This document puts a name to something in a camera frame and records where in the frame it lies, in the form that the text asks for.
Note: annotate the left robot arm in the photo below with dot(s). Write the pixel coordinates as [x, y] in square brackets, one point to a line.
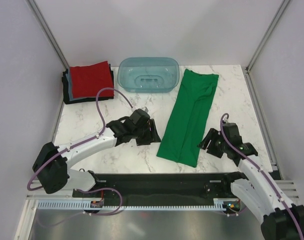
[53, 165]

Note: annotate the teal plastic bin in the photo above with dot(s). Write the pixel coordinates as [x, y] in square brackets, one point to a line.
[148, 74]

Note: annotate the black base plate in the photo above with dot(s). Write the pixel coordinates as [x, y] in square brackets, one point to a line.
[163, 188]

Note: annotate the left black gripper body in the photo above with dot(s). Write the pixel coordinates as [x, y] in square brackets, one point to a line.
[141, 135]

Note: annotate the green t shirt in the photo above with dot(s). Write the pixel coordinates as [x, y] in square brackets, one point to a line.
[187, 122]

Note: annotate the aluminium rail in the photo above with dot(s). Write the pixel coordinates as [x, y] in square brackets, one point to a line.
[40, 194]
[287, 187]

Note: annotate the aluminium rail right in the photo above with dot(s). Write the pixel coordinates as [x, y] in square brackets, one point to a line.
[287, 187]

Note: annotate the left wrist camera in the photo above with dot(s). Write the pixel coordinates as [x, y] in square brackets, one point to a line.
[145, 109]

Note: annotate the left aluminium frame post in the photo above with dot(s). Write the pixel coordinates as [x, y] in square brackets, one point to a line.
[46, 29]

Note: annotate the aluminium rail left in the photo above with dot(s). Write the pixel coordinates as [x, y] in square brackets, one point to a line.
[40, 194]

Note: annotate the blue folded t shirt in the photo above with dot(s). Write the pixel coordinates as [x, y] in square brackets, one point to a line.
[70, 96]

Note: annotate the black folded t shirt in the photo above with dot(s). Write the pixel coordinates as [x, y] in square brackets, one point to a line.
[100, 98]

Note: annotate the red folded t shirt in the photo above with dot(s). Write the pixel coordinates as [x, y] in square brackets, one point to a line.
[89, 80]

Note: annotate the aluminium frame post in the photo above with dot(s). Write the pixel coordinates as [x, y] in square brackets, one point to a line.
[269, 31]
[46, 29]

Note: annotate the right aluminium frame post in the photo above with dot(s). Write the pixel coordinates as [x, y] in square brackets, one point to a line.
[269, 31]

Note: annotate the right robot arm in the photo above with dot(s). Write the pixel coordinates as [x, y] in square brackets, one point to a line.
[279, 217]

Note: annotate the white slotted cable duct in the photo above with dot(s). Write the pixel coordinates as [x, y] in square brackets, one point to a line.
[87, 204]

